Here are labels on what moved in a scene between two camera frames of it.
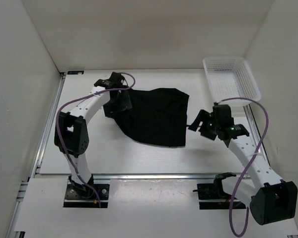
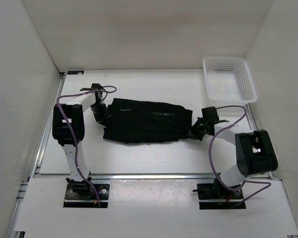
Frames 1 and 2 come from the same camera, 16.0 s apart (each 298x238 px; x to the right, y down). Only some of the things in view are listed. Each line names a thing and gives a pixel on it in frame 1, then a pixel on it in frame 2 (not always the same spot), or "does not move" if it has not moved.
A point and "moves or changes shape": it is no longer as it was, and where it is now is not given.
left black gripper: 124,105 → 103,119
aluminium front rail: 154,176 does not move
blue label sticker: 75,72 does not move
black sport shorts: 158,116 moves or changes shape
